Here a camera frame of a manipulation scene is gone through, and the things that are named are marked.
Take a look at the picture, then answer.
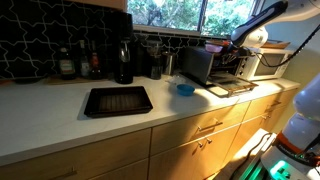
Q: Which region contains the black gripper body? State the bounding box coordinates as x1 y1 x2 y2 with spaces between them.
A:
222 44 252 64

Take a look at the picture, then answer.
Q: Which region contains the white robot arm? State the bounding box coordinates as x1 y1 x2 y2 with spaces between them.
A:
222 0 320 64

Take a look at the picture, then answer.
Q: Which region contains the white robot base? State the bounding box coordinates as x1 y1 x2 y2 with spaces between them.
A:
261 74 320 180

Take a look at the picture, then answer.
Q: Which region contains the open glass oven door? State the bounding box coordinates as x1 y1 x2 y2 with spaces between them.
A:
207 74 257 98

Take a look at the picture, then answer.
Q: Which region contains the wooden tray on microwave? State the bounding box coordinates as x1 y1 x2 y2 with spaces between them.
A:
263 40 290 49

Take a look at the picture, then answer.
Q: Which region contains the silver toaster oven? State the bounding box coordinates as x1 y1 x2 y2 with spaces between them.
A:
181 46 241 85

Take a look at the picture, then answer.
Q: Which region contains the black baking tray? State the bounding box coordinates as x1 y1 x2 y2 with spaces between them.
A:
84 86 153 118

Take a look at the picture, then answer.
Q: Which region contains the white microwave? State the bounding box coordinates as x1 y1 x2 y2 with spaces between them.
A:
236 48 293 81

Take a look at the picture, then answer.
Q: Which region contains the small blue bowl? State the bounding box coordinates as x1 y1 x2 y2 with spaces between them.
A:
177 84 195 96

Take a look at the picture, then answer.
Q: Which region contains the steel cylindrical canister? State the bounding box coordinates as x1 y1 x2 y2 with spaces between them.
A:
162 52 176 75

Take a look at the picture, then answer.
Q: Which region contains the black coffee grinder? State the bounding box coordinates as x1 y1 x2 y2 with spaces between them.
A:
147 41 162 80

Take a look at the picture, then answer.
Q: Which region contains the upper wooden drawer front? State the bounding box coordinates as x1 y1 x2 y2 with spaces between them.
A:
151 102 249 155

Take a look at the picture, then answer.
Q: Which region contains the black soda maker machine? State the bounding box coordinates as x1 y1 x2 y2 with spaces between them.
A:
115 13 133 84

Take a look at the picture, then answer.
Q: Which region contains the dark bottle red label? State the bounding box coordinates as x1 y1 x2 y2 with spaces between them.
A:
90 41 102 80

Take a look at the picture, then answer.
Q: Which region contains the clear glass bottle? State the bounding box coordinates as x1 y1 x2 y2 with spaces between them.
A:
80 40 90 77

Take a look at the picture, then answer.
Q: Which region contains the dark bottle cream label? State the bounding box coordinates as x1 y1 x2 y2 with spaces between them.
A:
59 41 76 80

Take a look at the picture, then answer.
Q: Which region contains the wooden board under bottles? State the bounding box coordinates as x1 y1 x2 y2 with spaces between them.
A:
45 75 111 86

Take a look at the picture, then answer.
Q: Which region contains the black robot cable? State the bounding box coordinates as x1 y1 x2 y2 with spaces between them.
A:
254 23 320 68

